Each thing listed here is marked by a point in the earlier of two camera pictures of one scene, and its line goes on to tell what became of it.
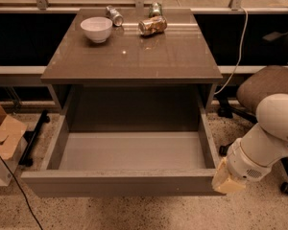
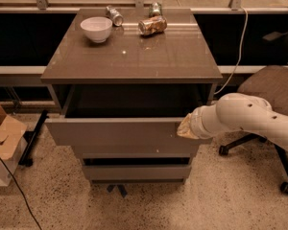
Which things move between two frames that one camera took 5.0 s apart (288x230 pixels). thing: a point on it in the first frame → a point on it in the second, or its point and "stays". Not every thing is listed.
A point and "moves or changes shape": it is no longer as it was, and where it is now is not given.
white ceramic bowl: x=97 y=28 stays
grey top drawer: x=129 y=141 moves or changes shape
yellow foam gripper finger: x=223 y=181 → x=184 y=128
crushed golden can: x=153 y=25 stays
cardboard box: x=8 y=136 stays
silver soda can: x=115 y=15 stays
